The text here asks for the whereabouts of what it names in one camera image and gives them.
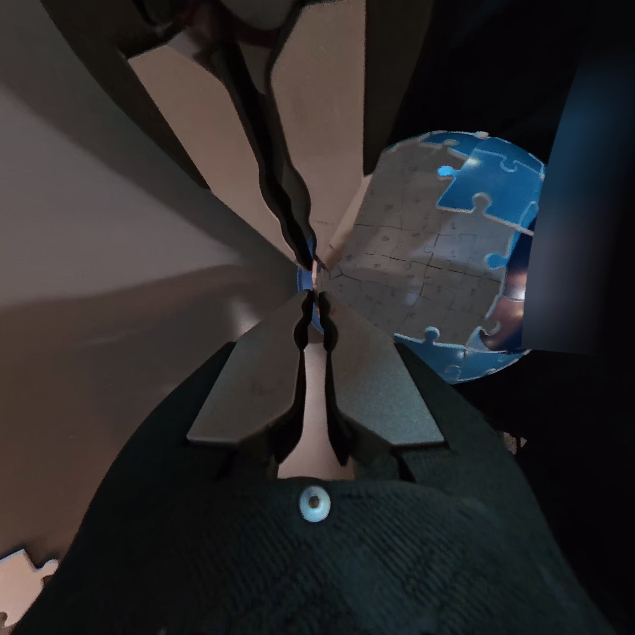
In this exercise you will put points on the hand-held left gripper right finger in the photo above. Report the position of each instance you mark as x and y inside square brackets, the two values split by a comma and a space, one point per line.
[382, 397]

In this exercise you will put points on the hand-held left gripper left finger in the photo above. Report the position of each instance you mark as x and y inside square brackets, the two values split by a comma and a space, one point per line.
[248, 392]

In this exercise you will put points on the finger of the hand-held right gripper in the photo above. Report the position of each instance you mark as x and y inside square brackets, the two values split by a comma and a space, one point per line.
[327, 99]
[198, 114]

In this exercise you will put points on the blue puzzle ball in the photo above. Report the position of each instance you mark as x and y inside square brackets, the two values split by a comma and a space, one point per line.
[421, 258]

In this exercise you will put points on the white puzzle piece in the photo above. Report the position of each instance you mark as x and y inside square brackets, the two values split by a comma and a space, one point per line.
[20, 585]

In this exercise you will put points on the person's dark clothed torso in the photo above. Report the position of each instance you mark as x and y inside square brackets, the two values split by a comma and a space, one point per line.
[570, 446]

